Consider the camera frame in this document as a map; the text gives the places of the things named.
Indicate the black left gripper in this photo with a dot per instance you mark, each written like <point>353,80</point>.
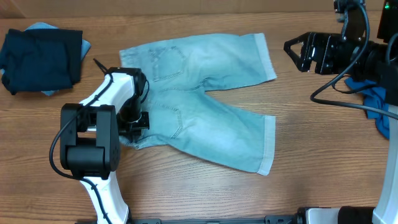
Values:
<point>143,121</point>

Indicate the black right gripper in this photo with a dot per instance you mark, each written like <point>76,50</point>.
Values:
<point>311,52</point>

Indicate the light blue denim shorts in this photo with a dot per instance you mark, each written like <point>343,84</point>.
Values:
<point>181,73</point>

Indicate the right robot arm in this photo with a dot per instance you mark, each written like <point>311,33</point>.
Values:
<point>370,69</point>

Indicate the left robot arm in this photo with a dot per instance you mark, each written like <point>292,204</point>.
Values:
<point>89,138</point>

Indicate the crumpled blue t-shirt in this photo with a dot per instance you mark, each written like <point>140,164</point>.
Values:
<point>373,97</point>

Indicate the folded light blue garment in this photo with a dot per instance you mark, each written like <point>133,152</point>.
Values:
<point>84,46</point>

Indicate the folded dark navy garment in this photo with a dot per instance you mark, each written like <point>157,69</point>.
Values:
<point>40,60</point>

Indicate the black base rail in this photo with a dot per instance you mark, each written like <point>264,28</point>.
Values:
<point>211,221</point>

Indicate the brown cardboard wall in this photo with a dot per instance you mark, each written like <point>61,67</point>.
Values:
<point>90,8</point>

